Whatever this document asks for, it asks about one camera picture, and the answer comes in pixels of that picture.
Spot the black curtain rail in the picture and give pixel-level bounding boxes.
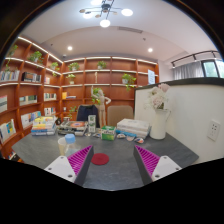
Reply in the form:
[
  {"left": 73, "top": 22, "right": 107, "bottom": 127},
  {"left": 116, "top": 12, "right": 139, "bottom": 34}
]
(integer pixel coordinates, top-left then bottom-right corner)
[{"left": 170, "top": 49, "right": 221, "bottom": 68}]

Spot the colourful book stack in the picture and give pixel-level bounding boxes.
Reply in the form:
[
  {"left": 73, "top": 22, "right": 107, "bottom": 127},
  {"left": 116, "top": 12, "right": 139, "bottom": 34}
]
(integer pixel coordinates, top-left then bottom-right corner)
[{"left": 30, "top": 115, "right": 58, "bottom": 137}]

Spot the wooden artist mannequin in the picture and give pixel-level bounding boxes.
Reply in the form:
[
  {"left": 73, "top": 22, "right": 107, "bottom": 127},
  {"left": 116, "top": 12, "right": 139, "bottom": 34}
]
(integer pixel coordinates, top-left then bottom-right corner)
[{"left": 90, "top": 85, "right": 112, "bottom": 128}]

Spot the white vase with flowers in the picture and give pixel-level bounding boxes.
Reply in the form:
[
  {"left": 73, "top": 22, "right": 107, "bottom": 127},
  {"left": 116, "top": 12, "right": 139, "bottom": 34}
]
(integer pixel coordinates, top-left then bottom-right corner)
[{"left": 144, "top": 83, "right": 172, "bottom": 140}]

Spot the wooden wall shelf unit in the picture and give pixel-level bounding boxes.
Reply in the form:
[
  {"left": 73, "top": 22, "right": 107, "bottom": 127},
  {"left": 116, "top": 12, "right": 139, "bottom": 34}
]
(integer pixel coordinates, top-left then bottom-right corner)
[{"left": 0, "top": 35, "right": 160, "bottom": 159}]

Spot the green and white box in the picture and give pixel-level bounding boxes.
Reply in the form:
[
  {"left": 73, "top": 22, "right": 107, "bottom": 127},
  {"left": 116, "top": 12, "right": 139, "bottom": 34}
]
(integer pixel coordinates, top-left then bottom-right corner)
[{"left": 100, "top": 125, "right": 117, "bottom": 141}]

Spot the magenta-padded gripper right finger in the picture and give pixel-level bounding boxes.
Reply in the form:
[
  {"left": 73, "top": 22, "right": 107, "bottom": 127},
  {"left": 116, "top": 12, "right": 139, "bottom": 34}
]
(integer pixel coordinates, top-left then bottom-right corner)
[{"left": 133, "top": 145, "right": 183, "bottom": 186}]

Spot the branched ceiling lamp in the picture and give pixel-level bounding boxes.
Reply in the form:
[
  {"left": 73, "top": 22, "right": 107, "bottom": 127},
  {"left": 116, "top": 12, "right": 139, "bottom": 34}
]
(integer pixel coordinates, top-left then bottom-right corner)
[{"left": 78, "top": 0, "right": 134, "bottom": 29}]

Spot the dark book stack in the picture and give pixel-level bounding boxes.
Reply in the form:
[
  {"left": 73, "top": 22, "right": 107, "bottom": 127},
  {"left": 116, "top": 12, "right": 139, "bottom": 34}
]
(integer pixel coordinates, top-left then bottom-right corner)
[{"left": 57, "top": 119, "right": 89, "bottom": 137}]

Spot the beige chair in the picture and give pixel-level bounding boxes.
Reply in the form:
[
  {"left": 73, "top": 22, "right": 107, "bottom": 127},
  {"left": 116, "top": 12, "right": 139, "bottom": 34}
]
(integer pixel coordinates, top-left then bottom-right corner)
[{"left": 106, "top": 105, "right": 135, "bottom": 128}]

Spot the dark blue chair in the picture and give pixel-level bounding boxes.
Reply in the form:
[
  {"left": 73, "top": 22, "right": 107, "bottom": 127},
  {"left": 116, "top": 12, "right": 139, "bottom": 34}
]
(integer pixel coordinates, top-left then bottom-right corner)
[{"left": 76, "top": 104, "right": 101, "bottom": 129}]

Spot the white book stack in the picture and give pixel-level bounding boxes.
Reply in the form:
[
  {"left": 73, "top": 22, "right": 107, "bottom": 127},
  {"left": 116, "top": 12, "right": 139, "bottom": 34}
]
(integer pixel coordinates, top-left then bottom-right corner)
[{"left": 115, "top": 118, "right": 152, "bottom": 139}]

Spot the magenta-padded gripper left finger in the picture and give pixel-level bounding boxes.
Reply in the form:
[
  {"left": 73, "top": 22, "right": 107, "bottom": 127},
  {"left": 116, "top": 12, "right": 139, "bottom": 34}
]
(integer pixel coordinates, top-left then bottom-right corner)
[{"left": 44, "top": 145, "right": 95, "bottom": 187}]

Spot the grey curtain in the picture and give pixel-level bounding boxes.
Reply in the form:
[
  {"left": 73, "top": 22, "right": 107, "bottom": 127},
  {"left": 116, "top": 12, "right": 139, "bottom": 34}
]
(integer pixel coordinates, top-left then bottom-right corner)
[{"left": 173, "top": 60, "right": 205, "bottom": 81}]

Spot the clear blue-capped water bottle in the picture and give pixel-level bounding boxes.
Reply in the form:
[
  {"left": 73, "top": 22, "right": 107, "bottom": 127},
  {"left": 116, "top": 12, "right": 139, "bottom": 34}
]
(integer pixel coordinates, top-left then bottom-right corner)
[{"left": 64, "top": 133, "right": 83, "bottom": 157}]

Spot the white paper sheet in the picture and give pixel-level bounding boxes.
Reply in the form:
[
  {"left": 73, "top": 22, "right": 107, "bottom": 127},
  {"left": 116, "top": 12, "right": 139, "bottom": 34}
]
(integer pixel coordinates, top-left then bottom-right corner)
[{"left": 147, "top": 69, "right": 156, "bottom": 85}]

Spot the ceiling air vent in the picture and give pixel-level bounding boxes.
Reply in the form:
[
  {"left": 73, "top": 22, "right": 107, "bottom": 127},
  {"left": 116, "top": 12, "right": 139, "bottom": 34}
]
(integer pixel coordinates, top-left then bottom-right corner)
[{"left": 117, "top": 25, "right": 144, "bottom": 34}]

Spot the cream cup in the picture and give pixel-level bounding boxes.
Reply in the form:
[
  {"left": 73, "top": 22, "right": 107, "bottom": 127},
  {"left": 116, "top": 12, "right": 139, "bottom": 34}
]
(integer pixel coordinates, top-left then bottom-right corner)
[{"left": 57, "top": 137, "right": 70, "bottom": 157}]

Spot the white and green carton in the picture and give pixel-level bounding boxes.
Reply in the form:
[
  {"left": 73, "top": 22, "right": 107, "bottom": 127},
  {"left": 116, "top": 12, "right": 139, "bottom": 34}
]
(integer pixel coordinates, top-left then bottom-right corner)
[{"left": 87, "top": 114, "right": 97, "bottom": 134}]

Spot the white wall socket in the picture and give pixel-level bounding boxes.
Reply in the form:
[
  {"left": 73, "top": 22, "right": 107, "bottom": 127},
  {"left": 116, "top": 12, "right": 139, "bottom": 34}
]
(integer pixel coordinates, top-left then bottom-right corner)
[{"left": 206, "top": 119, "right": 221, "bottom": 142}]

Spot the flat round red coaster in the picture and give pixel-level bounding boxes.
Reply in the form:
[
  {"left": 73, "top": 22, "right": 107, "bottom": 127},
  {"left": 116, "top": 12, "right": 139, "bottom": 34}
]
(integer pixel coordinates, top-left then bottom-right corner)
[{"left": 90, "top": 152, "right": 110, "bottom": 166}]

